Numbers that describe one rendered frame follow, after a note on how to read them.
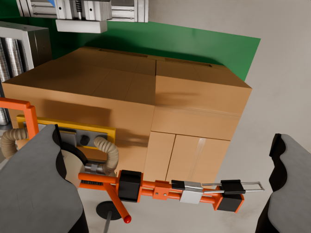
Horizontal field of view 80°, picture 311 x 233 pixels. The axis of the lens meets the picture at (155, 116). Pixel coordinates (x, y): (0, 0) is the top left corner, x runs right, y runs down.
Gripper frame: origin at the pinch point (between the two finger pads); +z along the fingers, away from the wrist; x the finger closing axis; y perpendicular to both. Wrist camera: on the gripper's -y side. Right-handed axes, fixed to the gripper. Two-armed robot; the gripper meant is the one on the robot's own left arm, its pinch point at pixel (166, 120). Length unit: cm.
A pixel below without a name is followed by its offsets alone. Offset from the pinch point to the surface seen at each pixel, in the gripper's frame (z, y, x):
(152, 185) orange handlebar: 33, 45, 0
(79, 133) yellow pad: 44, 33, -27
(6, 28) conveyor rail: 92, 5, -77
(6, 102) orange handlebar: 32, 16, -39
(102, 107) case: 57, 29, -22
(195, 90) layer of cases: 97, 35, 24
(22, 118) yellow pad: 44, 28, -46
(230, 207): 31, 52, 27
